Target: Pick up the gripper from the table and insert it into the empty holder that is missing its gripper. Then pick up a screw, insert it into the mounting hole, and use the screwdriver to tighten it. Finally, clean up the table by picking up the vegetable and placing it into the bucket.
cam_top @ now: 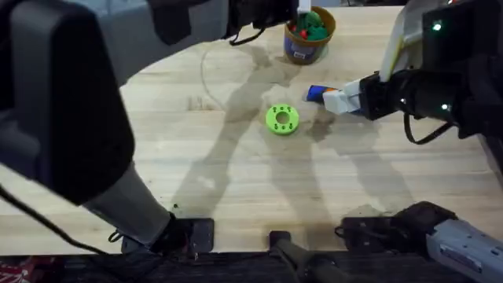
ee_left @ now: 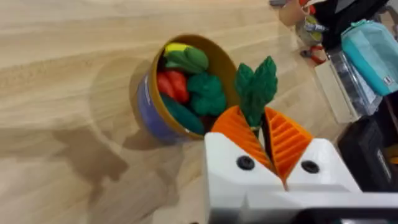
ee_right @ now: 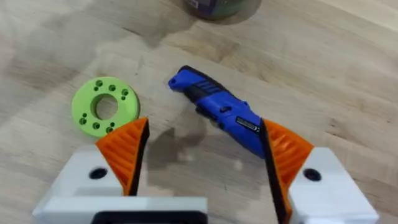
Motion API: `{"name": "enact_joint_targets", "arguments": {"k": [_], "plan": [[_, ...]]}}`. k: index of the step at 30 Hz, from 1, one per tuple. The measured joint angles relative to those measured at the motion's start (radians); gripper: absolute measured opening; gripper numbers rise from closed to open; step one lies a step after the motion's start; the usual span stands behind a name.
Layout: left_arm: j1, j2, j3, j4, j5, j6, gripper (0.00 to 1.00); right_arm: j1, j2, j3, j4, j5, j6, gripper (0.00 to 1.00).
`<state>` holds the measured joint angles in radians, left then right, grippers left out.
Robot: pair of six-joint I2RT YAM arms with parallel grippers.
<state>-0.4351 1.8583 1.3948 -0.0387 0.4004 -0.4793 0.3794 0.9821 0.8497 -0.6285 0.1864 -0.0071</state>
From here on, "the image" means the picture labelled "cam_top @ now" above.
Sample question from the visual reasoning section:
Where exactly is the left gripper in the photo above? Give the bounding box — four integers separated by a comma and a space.
226, 0, 313, 39

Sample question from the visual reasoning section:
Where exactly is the blue electric screwdriver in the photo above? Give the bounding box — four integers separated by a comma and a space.
306, 84, 329, 105

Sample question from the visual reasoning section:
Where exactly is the brown tub with toys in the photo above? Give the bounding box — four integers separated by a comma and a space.
283, 5, 337, 66

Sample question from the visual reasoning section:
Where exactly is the green disc with holes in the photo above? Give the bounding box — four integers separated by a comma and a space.
265, 103, 300, 136

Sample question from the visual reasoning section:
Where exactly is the red and white object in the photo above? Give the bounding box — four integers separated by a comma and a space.
0, 256, 61, 283

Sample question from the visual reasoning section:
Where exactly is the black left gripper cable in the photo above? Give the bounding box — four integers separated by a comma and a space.
229, 27, 268, 47

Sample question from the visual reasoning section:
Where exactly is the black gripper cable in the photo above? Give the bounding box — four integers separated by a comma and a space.
403, 112, 457, 145
229, 27, 268, 47

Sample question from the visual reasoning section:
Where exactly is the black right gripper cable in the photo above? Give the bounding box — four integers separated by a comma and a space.
403, 112, 457, 145

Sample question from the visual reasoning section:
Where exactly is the black camera mast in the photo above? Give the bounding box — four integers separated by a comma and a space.
268, 230, 378, 283

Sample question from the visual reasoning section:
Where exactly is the black rail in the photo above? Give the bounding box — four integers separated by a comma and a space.
0, 251, 503, 283

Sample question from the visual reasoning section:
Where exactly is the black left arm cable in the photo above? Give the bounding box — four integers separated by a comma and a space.
0, 183, 109, 256

